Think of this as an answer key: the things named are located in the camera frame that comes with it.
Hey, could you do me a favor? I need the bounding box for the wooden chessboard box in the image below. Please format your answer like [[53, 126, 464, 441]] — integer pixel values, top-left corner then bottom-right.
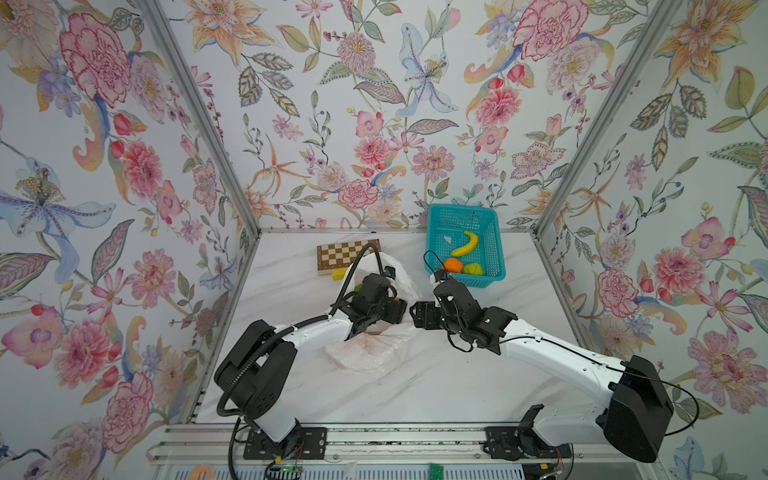
[[316, 239, 381, 275]]

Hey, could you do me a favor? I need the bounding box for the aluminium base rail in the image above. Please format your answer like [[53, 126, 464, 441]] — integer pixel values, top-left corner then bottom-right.
[[146, 421, 661, 466]]

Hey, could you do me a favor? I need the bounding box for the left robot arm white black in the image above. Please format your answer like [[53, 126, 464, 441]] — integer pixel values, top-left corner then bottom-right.
[[214, 267, 407, 444]]

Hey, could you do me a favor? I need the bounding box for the white plastic bag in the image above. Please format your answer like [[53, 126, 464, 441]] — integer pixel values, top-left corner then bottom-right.
[[324, 253, 422, 373]]

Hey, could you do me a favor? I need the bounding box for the green circuit board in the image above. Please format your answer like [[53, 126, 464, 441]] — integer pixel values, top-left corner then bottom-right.
[[427, 463, 445, 480]]

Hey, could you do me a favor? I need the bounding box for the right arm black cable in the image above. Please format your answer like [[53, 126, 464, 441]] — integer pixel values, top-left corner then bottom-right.
[[422, 249, 701, 438]]

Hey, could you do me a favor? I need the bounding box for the green apple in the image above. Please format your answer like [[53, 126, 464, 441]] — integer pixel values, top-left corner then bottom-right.
[[462, 263, 484, 276]]

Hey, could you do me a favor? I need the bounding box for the yellow block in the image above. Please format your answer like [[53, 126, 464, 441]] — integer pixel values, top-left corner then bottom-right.
[[331, 268, 347, 281]]

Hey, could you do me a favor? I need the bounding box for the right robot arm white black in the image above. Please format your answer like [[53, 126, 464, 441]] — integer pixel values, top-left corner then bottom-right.
[[409, 278, 674, 463]]

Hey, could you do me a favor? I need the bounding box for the yellow banana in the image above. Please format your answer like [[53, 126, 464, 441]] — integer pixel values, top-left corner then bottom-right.
[[451, 231, 479, 258]]

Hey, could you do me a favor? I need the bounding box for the orange ring object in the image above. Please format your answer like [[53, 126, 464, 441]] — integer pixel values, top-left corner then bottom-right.
[[189, 464, 215, 480]]

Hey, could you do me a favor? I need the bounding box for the teal plastic basket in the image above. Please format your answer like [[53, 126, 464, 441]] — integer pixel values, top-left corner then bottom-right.
[[424, 204, 506, 288]]

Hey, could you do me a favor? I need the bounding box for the orange fruit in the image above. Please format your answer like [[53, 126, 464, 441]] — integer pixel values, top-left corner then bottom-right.
[[443, 258, 464, 273]]

